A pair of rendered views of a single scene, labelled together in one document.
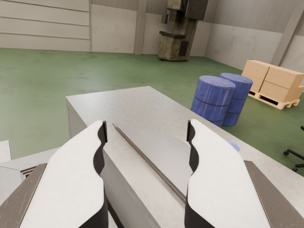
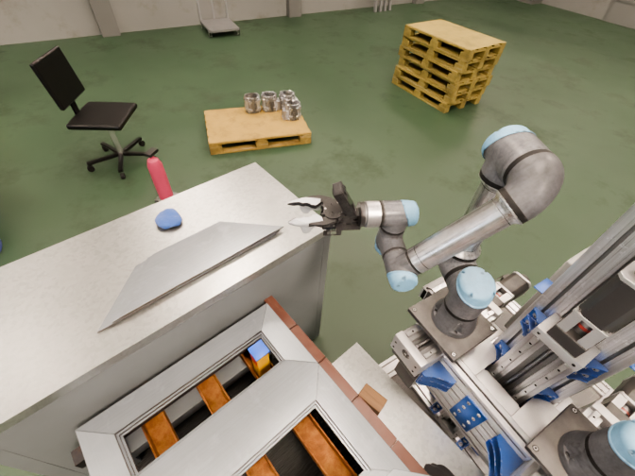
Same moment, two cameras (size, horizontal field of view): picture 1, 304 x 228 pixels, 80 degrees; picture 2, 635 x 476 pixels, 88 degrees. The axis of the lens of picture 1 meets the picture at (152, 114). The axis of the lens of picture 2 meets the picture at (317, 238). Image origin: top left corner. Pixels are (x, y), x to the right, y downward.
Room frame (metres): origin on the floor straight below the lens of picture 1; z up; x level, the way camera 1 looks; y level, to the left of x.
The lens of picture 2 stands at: (0.07, 0.66, 2.07)
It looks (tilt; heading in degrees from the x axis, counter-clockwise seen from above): 47 degrees down; 267
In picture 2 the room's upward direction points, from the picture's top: 4 degrees clockwise
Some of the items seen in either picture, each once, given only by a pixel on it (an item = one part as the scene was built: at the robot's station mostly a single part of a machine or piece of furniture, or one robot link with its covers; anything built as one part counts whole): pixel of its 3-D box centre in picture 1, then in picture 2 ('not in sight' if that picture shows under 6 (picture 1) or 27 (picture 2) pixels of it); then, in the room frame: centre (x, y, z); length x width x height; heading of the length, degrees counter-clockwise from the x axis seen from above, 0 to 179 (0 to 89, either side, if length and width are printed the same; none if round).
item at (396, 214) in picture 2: not in sight; (396, 213); (-0.19, -0.03, 1.43); 0.11 x 0.08 x 0.09; 5
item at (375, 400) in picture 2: not in sight; (371, 399); (-0.21, 0.26, 0.70); 0.10 x 0.06 x 0.05; 141
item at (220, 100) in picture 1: (219, 102); not in sight; (2.89, -1.09, 0.41); 1.12 x 0.68 x 0.82; 120
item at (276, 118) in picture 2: not in sight; (255, 119); (0.71, -2.93, 0.16); 1.17 x 0.81 x 0.33; 20
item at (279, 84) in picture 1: (271, 82); not in sight; (4.83, -2.96, 0.42); 1.36 x 0.97 x 0.84; 30
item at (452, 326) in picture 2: not in sight; (457, 312); (-0.46, 0.08, 1.09); 0.15 x 0.15 x 0.10
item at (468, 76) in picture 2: not in sight; (443, 64); (-1.79, -4.30, 0.40); 1.17 x 0.77 x 0.80; 122
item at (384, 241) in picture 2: not in sight; (390, 241); (-0.19, -0.01, 1.34); 0.11 x 0.08 x 0.11; 95
